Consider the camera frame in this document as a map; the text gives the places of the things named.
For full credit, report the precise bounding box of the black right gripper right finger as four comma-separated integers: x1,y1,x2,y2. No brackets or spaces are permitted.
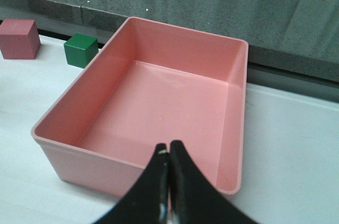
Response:
169,140,256,223

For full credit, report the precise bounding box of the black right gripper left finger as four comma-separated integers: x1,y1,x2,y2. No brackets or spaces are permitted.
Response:
96,143,169,223

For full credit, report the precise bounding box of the pink plastic bin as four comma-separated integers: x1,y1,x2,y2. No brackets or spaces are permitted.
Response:
31,17,248,196

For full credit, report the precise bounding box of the green cube near bin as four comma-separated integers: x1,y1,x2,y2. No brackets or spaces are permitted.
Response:
64,33,99,68

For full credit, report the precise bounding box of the pink cube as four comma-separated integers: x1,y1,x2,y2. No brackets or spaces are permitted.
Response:
1,19,41,60

